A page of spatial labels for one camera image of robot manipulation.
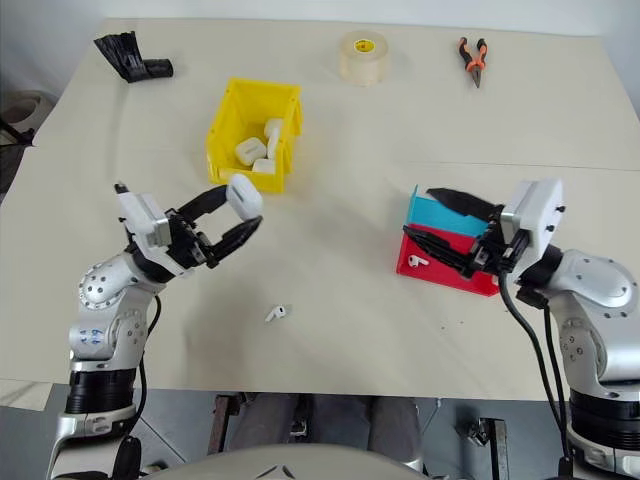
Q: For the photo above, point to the blue plastic tray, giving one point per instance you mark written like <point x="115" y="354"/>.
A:
<point x="450" y="220"/>

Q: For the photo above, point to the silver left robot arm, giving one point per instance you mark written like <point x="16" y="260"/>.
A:
<point x="105" y="290"/>

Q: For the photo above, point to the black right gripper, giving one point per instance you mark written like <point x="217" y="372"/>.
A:
<point x="495" y="255"/>

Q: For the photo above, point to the orange black pliers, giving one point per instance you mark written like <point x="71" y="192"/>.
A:
<point x="475" y="60"/>

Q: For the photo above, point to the yellow plastic bin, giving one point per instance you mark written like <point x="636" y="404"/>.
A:
<point x="222" y="145"/>

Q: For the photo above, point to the clear tape roll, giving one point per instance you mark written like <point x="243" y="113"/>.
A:
<point x="364" y="57"/>

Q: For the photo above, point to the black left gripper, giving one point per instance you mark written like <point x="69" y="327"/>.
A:
<point x="190" y="245"/>

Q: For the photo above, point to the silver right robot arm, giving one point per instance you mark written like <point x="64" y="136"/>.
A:
<point x="600" y="285"/>

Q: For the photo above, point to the silver robot torso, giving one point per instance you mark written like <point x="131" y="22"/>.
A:
<point x="300" y="465"/>

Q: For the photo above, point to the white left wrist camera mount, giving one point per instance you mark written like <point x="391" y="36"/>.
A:
<point x="137" y="212"/>

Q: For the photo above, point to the beige round object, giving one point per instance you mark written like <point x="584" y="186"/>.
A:
<point x="27" y="107"/>

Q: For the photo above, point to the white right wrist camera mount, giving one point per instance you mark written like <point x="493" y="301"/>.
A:
<point x="540" y="210"/>

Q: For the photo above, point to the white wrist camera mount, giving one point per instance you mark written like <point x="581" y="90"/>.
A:
<point x="540" y="210"/>
<point x="137" y="212"/>

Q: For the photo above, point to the white earbud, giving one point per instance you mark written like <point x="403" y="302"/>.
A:
<point x="417" y="261"/>
<point x="276" y="314"/>

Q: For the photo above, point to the dark metal table leg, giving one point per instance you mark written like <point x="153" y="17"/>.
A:
<point x="497" y="450"/>
<point x="220" y="425"/>

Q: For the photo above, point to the red plastic tray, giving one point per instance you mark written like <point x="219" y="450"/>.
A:
<point x="430" y="275"/>

